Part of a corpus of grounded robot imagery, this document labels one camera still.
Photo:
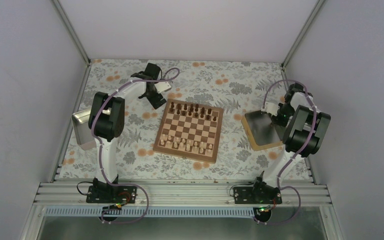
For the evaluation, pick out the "wooden chessboard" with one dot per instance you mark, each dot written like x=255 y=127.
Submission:
x=185 y=130

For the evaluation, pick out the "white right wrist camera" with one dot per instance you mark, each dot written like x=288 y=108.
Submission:
x=270 y=108

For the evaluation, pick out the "metal tin under left arm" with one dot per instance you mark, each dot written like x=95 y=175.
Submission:
x=79 y=129

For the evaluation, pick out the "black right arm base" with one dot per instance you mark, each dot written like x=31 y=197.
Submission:
x=265 y=195

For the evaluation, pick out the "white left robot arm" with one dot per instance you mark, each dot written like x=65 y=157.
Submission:
x=133 y=88

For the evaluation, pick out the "yellow metal tin box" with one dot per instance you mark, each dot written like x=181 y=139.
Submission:
x=261 y=133

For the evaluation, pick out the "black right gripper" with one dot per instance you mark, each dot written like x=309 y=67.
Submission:
x=283 y=122

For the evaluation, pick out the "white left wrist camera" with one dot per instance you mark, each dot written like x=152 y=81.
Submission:
x=163 y=86

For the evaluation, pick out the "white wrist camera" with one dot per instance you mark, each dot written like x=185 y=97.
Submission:
x=163 y=86
x=270 y=108

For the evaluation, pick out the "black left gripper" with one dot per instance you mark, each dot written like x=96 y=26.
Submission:
x=153 y=101

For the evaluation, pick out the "aluminium rail frame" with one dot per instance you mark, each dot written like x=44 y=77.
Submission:
x=180 y=194

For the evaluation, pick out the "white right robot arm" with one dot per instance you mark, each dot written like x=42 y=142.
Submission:
x=304 y=125

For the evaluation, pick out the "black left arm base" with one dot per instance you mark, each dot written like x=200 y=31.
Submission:
x=107 y=194

